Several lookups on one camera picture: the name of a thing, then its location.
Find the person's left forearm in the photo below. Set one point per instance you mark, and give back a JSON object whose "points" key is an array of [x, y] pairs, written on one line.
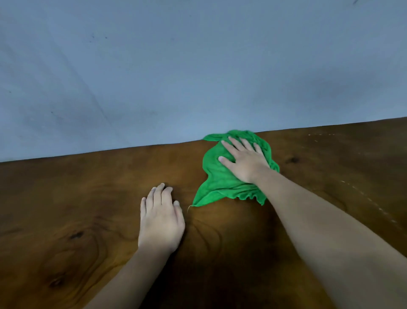
{"points": [[133, 280]]}

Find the person's right thumb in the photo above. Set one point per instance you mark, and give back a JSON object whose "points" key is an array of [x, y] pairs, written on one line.
{"points": [[226, 160]]}

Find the person's left hand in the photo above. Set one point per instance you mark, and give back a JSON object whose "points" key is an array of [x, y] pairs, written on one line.
{"points": [[160, 226]]}

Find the person's right forearm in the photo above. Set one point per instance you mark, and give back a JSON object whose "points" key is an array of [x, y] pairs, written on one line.
{"points": [[330, 242]]}

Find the person's right middle finger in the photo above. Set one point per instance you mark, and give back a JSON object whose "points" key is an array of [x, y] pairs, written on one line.
{"points": [[237, 143]]}

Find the person's right hand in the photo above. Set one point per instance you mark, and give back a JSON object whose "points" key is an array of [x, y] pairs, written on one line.
{"points": [[248, 162]]}

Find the person's left little finger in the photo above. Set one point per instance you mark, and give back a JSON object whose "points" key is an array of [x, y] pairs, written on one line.
{"points": [[143, 207]]}

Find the person's left middle finger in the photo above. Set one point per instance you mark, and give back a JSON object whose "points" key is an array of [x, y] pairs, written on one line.
{"points": [[158, 194]]}

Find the green cleaning cloth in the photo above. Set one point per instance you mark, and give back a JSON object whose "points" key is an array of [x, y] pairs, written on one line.
{"points": [[219, 181]]}

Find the person's right little finger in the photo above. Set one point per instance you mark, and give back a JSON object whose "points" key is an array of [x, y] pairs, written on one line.
{"points": [[258, 148]]}

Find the person's left thumb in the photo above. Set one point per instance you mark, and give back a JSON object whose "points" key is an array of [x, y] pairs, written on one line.
{"points": [[179, 213]]}

